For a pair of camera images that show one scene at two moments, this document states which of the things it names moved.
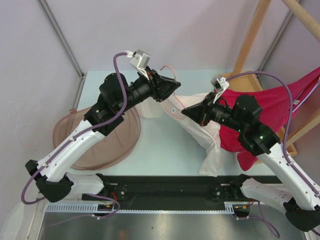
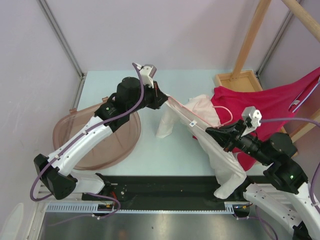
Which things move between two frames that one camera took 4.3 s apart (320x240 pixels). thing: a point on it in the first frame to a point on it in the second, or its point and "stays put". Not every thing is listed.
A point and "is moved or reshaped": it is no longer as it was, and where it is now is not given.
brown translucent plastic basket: x=111 y=150 stays put
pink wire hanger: x=175 y=78 is moved or reshaped
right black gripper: x=198 y=113 to x=221 y=134
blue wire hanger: x=306 y=96 stays put
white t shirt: x=209 y=134 is moved or reshaped
